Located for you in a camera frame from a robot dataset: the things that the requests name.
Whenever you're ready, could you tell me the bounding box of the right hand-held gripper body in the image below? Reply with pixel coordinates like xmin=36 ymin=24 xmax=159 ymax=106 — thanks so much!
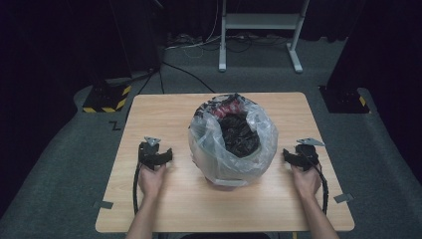
xmin=294 ymin=137 xmax=326 ymax=172

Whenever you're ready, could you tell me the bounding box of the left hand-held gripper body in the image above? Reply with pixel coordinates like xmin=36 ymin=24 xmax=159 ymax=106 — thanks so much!
xmin=137 ymin=135 xmax=162 ymax=171

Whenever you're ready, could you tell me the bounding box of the person's left hand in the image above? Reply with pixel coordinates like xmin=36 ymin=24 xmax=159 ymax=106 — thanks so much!
xmin=137 ymin=162 xmax=168 ymax=200

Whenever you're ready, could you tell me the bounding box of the person's right hand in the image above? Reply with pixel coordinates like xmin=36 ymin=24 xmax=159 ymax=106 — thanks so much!
xmin=291 ymin=162 xmax=322 ymax=200

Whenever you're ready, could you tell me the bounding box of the clear plastic trash bag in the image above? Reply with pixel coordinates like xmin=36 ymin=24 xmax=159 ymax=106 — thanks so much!
xmin=187 ymin=93 xmax=280 ymax=187

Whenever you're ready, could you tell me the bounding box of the black and red clothing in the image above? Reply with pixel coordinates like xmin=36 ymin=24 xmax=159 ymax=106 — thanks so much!
xmin=218 ymin=112 xmax=262 ymax=159

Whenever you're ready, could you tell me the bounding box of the grey tape piece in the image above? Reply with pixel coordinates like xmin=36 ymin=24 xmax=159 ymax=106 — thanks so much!
xmin=93 ymin=200 xmax=114 ymax=210
xmin=332 ymin=192 xmax=355 ymax=204

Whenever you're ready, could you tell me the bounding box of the pink trash bin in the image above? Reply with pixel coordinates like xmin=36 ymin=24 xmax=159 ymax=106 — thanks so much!
xmin=204 ymin=176 xmax=248 ymax=192

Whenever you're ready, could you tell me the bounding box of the black yellow striped base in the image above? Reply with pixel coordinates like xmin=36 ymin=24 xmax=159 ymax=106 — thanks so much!
xmin=318 ymin=85 xmax=371 ymax=115
xmin=82 ymin=79 xmax=132 ymax=115

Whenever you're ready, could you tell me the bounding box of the red wrapper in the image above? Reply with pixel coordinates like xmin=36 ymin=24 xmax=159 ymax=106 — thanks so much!
xmin=212 ymin=100 xmax=247 ymax=120

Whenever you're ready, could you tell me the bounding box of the white metal stand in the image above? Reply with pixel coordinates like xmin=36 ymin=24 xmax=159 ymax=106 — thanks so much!
xmin=217 ymin=0 xmax=312 ymax=75

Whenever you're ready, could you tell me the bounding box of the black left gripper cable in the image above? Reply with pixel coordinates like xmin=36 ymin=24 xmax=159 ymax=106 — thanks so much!
xmin=131 ymin=161 xmax=143 ymax=216

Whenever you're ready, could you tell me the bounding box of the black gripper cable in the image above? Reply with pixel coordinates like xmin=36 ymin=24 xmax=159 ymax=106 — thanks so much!
xmin=304 ymin=150 xmax=330 ymax=216
xmin=131 ymin=161 xmax=143 ymax=216

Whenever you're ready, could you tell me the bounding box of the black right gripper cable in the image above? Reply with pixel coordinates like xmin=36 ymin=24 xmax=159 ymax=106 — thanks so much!
xmin=304 ymin=150 xmax=330 ymax=216

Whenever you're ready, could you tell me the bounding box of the black floor cable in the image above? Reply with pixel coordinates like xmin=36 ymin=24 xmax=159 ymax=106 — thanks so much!
xmin=160 ymin=60 xmax=217 ymax=95

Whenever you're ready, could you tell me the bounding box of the white floor cable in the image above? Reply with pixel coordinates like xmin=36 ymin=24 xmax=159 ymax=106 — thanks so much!
xmin=164 ymin=0 xmax=223 ymax=60

